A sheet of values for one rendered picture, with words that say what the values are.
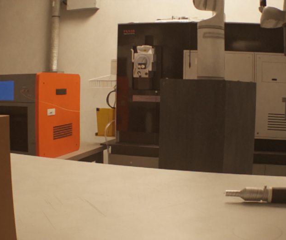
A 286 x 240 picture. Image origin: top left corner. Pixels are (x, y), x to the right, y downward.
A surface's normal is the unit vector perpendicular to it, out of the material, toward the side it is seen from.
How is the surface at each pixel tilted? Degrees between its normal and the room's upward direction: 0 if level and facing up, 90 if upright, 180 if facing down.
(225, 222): 0
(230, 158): 90
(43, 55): 90
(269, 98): 90
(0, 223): 90
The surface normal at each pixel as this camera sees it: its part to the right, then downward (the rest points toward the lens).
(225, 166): 0.78, 0.07
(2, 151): 0.98, 0.04
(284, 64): -0.31, 0.08
